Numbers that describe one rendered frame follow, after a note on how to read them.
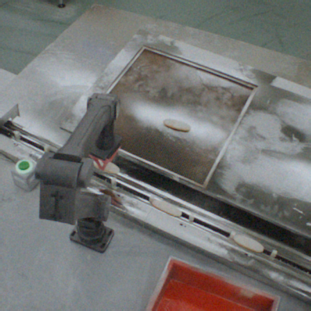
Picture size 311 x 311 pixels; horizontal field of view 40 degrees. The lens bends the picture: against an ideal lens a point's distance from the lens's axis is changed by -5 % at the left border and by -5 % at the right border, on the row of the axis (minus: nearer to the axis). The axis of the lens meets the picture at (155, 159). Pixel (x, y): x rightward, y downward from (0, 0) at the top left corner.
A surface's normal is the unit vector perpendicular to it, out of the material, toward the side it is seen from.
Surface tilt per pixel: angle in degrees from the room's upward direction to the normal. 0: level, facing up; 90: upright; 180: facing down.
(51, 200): 60
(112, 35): 0
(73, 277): 0
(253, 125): 10
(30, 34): 0
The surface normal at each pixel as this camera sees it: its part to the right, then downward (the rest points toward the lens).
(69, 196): -0.09, 0.29
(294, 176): -0.02, -0.55
